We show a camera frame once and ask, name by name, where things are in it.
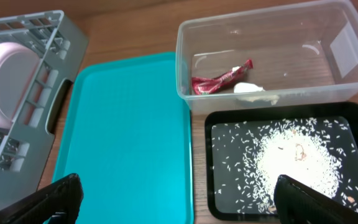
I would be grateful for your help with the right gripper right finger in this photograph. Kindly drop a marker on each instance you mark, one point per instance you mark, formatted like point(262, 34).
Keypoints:
point(298, 203)

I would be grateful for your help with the teal plastic tray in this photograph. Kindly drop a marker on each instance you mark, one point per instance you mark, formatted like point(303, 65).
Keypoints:
point(128, 136)

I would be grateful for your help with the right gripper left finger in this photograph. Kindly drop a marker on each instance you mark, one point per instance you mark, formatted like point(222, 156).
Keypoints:
point(58, 202)

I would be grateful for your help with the grey plastic dish rack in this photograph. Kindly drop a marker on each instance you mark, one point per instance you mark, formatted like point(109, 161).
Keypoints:
point(24, 148)

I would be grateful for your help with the red snack wrapper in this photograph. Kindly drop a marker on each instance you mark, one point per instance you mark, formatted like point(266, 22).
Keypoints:
point(207, 86)

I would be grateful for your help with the clear plastic bin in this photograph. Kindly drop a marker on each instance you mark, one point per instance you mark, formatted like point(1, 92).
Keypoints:
point(305, 53)

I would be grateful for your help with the crumpled white tissue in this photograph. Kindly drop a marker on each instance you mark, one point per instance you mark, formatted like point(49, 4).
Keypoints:
point(243, 87)

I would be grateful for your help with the black plastic tray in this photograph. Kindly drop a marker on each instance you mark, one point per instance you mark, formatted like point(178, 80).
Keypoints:
point(347, 110)

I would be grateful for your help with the pile of rice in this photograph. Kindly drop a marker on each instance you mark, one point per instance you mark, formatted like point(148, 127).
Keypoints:
point(248, 157)

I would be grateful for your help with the large white plate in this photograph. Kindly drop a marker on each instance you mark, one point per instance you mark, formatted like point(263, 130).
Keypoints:
point(17, 66)

